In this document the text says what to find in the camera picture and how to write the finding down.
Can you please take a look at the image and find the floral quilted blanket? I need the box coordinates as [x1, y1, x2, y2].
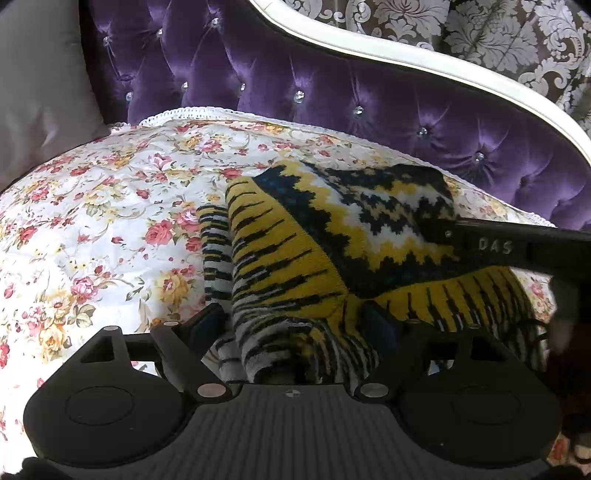
[0, 106, 573, 462]

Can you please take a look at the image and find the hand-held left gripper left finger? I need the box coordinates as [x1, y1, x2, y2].
[69, 302, 232, 403]

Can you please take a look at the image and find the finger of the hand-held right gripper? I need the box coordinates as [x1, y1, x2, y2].
[422, 217, 591, 280]

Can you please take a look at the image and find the navy yellow patterned knit sweater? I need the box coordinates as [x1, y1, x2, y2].
[196, 159, 550, 386]

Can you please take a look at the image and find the grey cushion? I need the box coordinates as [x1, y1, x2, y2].
[0, 0, 112, 192]

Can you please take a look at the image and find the purple tufted velvet headboard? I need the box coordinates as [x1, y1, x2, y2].
[78, 0, 591, 232]

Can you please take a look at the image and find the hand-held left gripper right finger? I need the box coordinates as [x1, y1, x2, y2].
[353, 300, 520, 402]

